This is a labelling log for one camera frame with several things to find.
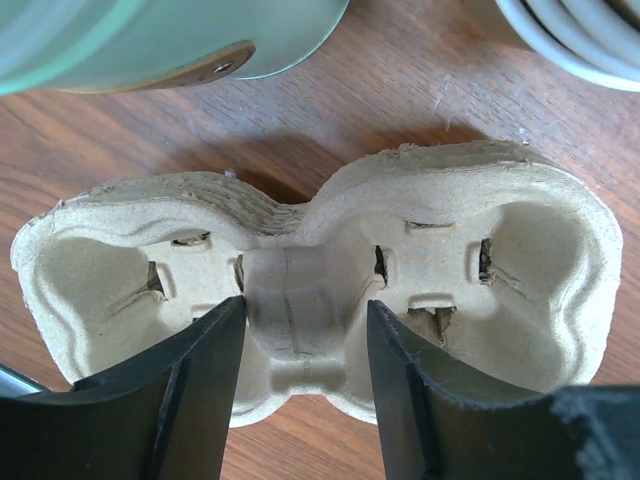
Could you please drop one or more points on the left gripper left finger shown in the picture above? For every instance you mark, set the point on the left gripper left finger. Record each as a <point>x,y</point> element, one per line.
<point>163,413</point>

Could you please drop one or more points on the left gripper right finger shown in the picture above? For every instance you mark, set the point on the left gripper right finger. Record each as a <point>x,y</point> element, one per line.
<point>439,418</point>

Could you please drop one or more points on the cardboard cup carrier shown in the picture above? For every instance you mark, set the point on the cardboard cup carrier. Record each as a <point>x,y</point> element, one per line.
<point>486,249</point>

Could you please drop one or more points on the green straw holder cup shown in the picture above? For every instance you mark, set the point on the green straw holder cup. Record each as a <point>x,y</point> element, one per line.
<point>95,47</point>

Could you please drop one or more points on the stack of paper cups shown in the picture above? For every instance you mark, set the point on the stack of paper cups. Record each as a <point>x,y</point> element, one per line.
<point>586,39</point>

